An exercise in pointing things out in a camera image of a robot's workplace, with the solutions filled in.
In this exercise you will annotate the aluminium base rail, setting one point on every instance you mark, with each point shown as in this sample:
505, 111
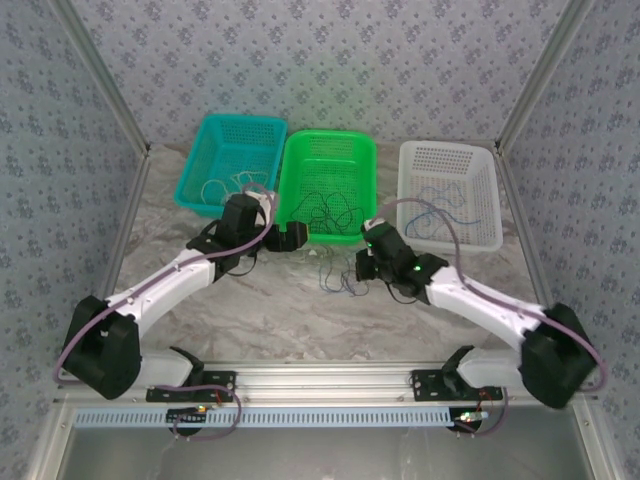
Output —
320, 382

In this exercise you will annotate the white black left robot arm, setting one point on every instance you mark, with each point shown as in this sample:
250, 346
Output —
170, 282

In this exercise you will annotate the green plastic basket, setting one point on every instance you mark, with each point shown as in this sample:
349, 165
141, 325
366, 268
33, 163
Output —
325, 165

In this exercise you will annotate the teal plastic basket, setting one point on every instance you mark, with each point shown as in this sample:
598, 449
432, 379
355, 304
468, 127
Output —
225, 150

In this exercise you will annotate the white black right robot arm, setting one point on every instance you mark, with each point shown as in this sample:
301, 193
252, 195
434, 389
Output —
480, 305

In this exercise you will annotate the white plastic basket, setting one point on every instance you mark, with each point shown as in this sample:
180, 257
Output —
450, 160

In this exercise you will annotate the small circuit board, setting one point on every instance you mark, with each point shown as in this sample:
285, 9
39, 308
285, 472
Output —
187, 416
470, 416

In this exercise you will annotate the black mounting plate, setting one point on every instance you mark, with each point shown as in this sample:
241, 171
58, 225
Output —
220, 382
425, 385

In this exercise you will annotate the aluminium frame post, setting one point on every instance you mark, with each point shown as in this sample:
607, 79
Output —
550, 55
104, 75

